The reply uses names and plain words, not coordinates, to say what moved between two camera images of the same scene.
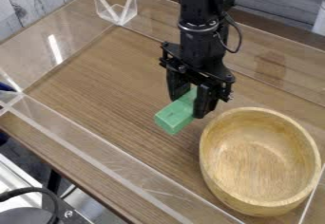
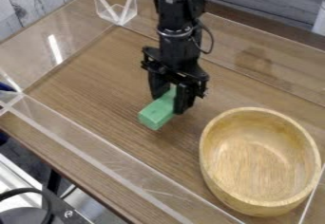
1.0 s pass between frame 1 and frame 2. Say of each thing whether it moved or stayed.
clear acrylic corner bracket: stayed
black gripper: moved
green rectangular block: moved
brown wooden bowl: stayed
